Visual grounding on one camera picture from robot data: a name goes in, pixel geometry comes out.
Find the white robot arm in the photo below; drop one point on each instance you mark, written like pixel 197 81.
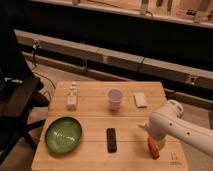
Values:
pixel 167 120

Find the green bowl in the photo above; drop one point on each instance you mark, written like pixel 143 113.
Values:
pixel 63 135

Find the white plastic cup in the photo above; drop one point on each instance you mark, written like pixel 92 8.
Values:
pixel 115 98

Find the white small bottle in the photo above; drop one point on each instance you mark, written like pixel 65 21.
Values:
pixel 72 97

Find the black remote control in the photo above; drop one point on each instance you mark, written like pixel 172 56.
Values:
pixel 111 140

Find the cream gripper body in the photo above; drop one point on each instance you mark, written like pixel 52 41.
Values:
pixel 161 143

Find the white rectangular block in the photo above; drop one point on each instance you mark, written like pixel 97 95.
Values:
pixel 140 100

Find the black office chair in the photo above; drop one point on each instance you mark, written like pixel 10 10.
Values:
pixel 19 90

